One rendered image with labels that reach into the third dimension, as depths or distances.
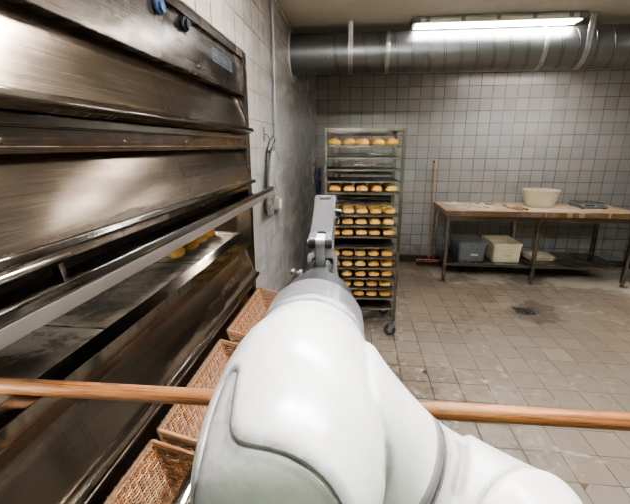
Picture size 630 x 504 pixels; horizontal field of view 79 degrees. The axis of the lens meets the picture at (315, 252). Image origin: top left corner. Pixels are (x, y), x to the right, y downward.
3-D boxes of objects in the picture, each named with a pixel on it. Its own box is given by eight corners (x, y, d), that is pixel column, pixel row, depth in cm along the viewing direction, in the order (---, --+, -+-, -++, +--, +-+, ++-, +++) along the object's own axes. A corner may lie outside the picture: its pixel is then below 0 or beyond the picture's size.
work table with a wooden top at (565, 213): (439, 281, 482) (446, 210, 458) (428, 262, 559) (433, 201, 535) (628, 288, 459) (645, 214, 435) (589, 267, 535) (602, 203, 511)
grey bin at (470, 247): (456, 261, 488) (458, 242, 482) (447, 250, 536) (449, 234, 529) (486, 262, 484) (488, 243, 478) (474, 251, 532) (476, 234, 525)
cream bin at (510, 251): (491, 262, 483) (494, 243, 477) (478, 251, 531) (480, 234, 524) (521, 262, 480) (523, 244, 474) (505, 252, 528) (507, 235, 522)
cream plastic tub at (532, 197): (527, 208, 473) (530, 191, 467) (514, 203, 513) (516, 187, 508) (564, 209, 468) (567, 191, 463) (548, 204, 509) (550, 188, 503)
